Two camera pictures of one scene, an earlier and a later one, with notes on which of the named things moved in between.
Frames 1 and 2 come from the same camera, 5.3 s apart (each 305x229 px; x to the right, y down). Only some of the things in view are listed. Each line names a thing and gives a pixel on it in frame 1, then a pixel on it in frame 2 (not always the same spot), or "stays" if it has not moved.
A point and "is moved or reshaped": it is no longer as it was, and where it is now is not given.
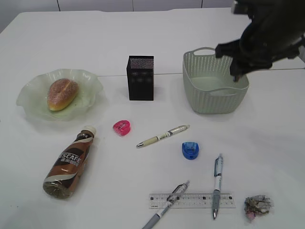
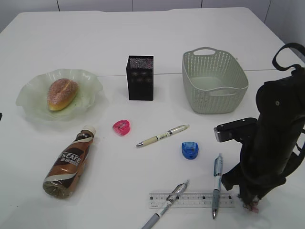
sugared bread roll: x=61 y=92 stays
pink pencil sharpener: x=122 y=128 stays
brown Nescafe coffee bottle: x=61 y=182 stays
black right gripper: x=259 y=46 → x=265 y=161
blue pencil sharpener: x=190 y=150 stays
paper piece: x=257 y=205 is moved or reshaped
